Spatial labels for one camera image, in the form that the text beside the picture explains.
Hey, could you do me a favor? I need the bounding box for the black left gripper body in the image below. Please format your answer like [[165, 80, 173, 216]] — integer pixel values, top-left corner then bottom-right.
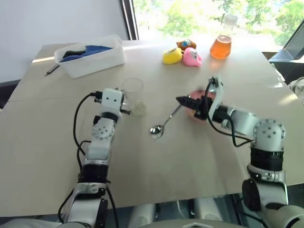
[[120, 94, 127, 115]]

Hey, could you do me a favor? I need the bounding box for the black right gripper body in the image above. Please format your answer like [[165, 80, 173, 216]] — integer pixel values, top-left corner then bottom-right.
[[193, 94, 215, 122]]

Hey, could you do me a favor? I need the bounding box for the clear glass mug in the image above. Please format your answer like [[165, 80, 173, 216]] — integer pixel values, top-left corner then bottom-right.
[[121, 77, 148, 117]]

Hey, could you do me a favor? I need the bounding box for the shiny metal spoon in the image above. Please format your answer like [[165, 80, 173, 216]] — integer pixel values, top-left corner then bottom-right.
[[149, 104, 183, 140]]

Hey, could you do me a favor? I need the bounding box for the pink bowl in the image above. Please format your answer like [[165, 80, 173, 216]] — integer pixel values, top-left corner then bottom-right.
[[184, 89, 218, 122]]

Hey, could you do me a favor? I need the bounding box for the pale oatmeal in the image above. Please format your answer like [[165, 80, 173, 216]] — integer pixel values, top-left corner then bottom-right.
[[132, 100, 147, 117]]

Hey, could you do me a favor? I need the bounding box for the pink plush toy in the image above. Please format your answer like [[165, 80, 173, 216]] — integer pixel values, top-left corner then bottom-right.
[[182, 47, 203, 67]]

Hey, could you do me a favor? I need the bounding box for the yellow plush toy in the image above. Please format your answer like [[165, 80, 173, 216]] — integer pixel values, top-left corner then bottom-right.
[[161, 47, 184, 66]]

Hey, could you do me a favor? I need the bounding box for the white plastic bin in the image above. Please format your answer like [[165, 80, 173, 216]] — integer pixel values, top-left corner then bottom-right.
[[54, 34, 126, 79]]

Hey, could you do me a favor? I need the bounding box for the brown plush toy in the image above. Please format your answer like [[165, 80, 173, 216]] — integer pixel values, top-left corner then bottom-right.
[[176, 38, 198, 51]]

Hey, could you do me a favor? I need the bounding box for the blue cloth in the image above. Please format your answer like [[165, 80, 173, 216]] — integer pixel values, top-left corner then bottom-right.
[[58, 44, 114, 63]]

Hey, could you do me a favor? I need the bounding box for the glass flask with orange liquid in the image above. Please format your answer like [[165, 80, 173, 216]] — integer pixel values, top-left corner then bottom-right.
[[209, 13, 238, 60]]

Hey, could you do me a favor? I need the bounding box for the black cloth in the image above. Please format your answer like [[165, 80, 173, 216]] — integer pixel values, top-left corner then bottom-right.
[[62, 49, 86, 59]]

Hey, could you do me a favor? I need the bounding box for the dark pen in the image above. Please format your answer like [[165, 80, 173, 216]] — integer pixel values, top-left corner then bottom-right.
[[44, 63, 60, 77]]

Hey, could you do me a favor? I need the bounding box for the pale crumpled cloth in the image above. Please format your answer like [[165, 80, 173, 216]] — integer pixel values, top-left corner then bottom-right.
[[288, 76, 304, 108]]

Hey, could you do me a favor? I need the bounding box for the grey rounded shape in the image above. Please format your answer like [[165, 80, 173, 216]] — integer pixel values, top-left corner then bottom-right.
[[194, 196, 230, 222], [132, 202, 158, 224]]

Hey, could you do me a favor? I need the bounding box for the dark furniture piece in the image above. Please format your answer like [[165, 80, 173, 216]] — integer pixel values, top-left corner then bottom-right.
[[0, 79, 21, 110], [267, 22, 304, 83]]

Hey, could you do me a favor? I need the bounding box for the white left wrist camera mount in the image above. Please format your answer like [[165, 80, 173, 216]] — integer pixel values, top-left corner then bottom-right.
[[101, 88, 124, 113]]

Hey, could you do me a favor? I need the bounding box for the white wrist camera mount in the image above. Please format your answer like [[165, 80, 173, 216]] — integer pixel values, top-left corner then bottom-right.
[[208, 75, 225, 119], [101, 88, 124, 113]]

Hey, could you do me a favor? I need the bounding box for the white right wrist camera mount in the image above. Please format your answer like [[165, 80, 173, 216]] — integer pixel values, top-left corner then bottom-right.
[[208, 75, 225, 119]]

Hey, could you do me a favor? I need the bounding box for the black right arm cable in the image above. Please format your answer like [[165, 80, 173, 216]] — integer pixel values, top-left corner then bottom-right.
[[204, 79, 257, 148]]

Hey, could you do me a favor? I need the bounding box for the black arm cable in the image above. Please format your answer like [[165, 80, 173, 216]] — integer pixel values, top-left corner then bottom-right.
[[73, 91, 102, 157], [204, 79, 257, 148]]

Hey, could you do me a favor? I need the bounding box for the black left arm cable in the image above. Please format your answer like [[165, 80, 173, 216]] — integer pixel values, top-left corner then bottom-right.
[[73, 91, 102, 157]]

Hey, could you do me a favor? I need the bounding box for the black window frame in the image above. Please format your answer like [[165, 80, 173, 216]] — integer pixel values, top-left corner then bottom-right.
[[123, 0, 140, 41]]

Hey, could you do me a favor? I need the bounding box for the thin black cable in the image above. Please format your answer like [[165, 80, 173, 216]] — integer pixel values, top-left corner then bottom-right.
[[105, 180, 120, 228], [57, 187, 79, 224]]

